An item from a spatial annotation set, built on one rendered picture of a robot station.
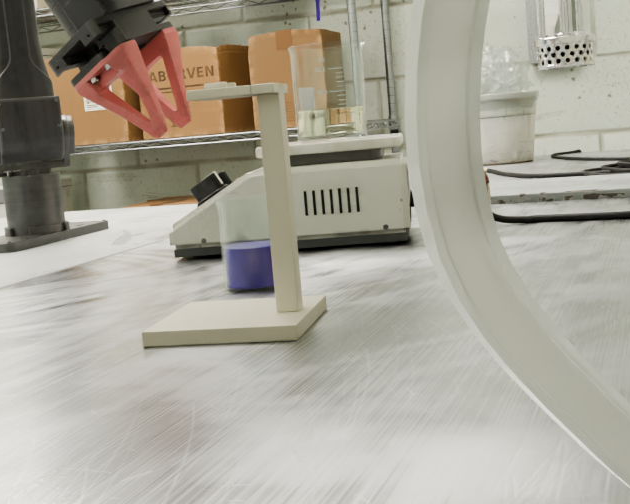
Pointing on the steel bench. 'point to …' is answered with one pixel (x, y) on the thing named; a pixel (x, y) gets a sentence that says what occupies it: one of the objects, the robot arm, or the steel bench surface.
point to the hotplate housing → (320, 203)
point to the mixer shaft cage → (582, 53)
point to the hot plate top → (343, 145)
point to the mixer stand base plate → (571, 188)
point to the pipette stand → (258, 327)
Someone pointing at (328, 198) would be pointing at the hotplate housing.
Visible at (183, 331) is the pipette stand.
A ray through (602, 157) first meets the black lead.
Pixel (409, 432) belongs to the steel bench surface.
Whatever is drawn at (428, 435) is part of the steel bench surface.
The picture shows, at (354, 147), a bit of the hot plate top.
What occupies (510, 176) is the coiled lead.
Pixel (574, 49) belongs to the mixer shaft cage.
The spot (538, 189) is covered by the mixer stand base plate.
